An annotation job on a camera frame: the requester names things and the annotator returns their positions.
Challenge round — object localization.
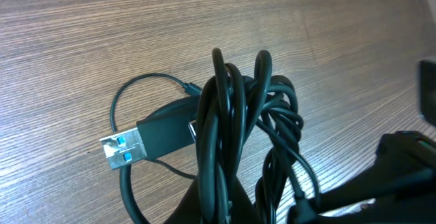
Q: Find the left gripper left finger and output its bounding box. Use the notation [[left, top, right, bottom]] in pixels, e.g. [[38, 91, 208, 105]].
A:
[[164, 176, 261, 224]]

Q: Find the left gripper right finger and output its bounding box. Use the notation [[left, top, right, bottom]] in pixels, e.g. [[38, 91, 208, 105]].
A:
[[287, 131, 435, 223]]

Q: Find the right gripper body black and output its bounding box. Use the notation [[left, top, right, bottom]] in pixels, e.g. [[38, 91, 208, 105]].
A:
[[418, 57, 435, 126]]

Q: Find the thick black USB cable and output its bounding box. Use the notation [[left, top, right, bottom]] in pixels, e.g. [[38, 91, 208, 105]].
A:
[[99, 48, 322, 224]]

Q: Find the thin black USB cable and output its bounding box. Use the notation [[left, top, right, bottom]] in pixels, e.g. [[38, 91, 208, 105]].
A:
[[109, 72, 203, 180]]

